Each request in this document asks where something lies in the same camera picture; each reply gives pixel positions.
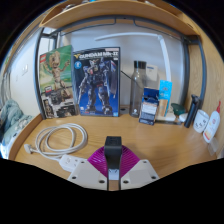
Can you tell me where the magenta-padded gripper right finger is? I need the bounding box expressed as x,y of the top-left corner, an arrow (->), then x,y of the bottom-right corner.
118,146 -> 160,191

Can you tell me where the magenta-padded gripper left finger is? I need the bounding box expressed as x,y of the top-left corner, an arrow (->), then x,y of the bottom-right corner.
67,146 -> 109,191

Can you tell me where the black charger block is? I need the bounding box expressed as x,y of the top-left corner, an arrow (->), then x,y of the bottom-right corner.
103,135 -> 123,181

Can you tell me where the white power strip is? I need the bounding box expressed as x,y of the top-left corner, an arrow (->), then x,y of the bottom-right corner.
59,153 -> 88,173

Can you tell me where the dark blue small carton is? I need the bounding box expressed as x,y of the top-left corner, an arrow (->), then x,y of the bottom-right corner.
138,87 -> 160,127

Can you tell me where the dark green round case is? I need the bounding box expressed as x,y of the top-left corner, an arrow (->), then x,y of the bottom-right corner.
170,103 -> 187,117

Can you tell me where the black electric shaver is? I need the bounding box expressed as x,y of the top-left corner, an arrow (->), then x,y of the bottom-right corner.
183,94 -> 201,129

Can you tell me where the clear plastic lidded container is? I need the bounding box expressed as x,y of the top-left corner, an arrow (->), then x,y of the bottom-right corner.
208,137 -> 221,156

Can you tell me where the clear bottle with black cap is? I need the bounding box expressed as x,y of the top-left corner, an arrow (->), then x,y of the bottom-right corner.
129,60 -> 148,118

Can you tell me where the white mug with face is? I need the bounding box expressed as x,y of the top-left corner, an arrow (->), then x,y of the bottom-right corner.
193,109 -> 210,134

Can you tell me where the light blue orange carton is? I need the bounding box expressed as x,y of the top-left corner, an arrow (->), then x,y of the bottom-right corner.
157,79 -> 173,118

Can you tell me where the white lotion bottle red cap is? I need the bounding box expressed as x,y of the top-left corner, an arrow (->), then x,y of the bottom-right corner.
202,100 -> 222,144

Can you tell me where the blue robot model kit box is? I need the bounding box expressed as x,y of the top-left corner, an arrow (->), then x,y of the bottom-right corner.
72,46 -> 121,118

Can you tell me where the teal blanket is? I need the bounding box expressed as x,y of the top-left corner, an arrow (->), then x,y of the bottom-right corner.
0,98 -> 34,148

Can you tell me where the white card box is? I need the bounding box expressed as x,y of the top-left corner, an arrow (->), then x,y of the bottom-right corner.
145,63 -> 159,90

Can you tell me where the green tree figure toy box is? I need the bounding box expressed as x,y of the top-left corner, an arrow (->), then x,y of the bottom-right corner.
38,44 -> 79,120

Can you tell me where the white desk lamp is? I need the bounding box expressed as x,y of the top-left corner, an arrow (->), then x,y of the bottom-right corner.
94,32 -> 186,125

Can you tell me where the white coiled power cable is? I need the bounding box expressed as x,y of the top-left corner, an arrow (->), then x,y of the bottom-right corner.
23,123 -> 89,161

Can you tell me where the grey metal desk frame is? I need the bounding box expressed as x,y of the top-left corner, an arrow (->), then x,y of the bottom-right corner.
34,14 -> 208,118

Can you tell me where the white wall switch plate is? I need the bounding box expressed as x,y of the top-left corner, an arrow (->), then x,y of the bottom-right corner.
21,64 -> 30,76

